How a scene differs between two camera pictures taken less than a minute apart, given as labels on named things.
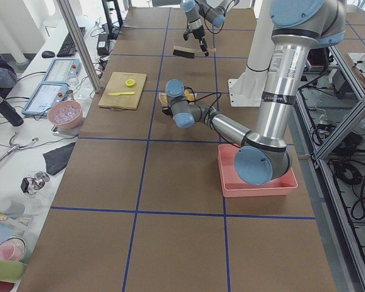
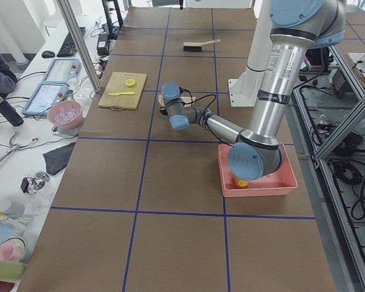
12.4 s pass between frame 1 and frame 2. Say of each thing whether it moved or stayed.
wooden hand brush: moved
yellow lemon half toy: stayed
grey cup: stayed
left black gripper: stayed
